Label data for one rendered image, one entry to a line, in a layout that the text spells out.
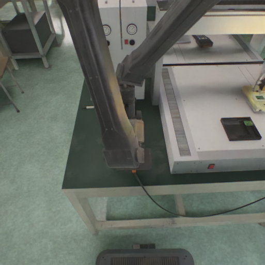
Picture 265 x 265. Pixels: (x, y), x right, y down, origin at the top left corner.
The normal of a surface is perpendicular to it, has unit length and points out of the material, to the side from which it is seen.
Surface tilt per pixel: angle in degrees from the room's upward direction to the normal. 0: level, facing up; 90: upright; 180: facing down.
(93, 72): 72
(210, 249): 0
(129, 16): 90
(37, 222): 0
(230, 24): 90
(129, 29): 90
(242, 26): 90
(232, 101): 0
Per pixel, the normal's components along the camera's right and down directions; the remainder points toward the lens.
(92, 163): -0.01, -0.65
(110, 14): 0.04, 0.76
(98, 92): -0.24, 0.51
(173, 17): -0.90, -0.01
